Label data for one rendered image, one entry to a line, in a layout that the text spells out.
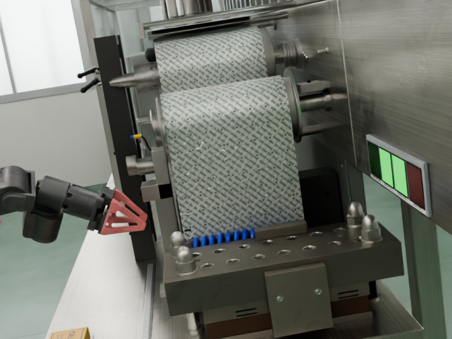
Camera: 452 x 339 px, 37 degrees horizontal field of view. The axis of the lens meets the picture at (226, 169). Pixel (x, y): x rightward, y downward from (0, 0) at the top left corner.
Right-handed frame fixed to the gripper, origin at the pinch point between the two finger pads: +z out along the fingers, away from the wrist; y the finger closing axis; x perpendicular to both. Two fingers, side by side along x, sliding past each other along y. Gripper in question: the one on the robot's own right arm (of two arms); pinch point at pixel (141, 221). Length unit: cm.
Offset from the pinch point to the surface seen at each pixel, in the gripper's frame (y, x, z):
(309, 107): -6.0, 30.3, 24.1
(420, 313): -15, -5, 66
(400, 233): -276, -35, 164
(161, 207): -8.7, 1.5, 3.2
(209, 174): -0.8, 12.4, 9.3
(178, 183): -0.7, 9.0, 4.3
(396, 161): 34, 29, 30
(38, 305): -257, -139, -34
